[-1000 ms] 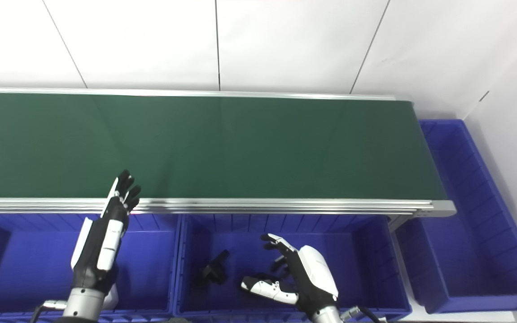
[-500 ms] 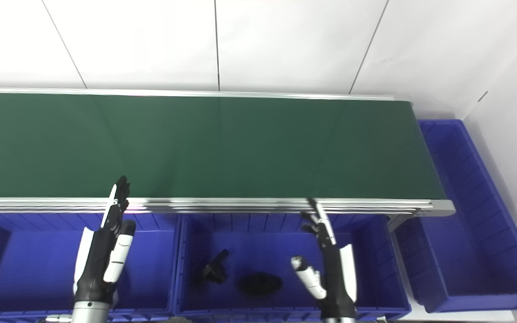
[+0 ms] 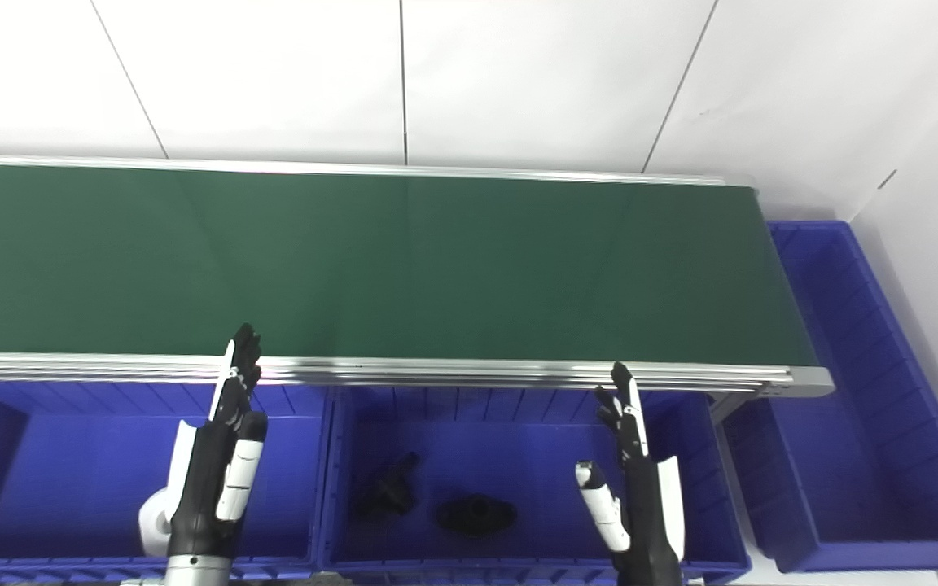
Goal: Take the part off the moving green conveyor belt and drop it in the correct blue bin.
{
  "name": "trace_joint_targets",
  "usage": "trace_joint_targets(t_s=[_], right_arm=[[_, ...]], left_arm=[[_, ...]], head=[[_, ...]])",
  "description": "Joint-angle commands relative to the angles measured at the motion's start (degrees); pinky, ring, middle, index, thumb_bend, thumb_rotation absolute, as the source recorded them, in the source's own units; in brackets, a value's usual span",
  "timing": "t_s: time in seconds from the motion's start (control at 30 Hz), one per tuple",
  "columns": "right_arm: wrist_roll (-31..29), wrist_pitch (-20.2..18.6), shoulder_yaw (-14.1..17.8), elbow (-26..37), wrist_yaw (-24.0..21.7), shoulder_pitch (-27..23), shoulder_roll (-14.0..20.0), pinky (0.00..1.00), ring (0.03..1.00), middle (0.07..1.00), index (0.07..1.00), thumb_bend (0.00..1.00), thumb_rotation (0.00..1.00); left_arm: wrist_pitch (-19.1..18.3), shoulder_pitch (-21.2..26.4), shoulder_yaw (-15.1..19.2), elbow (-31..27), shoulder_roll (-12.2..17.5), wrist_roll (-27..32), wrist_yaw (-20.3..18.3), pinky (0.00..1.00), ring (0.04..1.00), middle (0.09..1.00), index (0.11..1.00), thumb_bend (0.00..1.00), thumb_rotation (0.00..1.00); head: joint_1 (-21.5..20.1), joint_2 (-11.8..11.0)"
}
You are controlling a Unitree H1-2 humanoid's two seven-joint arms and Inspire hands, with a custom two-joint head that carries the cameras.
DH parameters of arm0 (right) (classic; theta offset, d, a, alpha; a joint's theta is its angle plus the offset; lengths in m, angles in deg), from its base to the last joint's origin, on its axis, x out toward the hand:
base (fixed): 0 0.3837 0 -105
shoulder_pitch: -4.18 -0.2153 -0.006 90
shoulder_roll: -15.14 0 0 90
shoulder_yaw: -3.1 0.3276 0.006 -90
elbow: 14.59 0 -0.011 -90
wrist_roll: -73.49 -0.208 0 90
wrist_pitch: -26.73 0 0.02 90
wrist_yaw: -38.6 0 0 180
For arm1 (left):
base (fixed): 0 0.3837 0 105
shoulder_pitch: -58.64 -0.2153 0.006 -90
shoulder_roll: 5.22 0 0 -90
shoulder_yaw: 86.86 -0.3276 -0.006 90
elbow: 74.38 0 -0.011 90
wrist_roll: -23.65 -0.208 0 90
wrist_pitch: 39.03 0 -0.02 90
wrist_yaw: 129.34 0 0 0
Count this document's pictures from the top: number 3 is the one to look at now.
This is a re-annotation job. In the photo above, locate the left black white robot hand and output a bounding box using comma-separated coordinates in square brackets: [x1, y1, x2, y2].
[138, 324, 268, 562]

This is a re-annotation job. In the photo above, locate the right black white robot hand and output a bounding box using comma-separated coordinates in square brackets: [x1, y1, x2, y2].
[575, 362, 686, 586]

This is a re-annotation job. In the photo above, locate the black flange part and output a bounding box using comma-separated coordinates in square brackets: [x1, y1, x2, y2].
[353, 453, 421, 520]
[435, 493, 517, 536]

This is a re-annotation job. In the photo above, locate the blue plastic bin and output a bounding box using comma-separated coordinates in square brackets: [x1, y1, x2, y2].
[324, 387, 751, 583]
[0, 381, 331, 580]
[721, 220, 938, 572]

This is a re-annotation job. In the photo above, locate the green conveyor belt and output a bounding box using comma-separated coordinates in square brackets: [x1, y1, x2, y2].
[0, 155, 835, 400]
[0, 164, 818, 367]

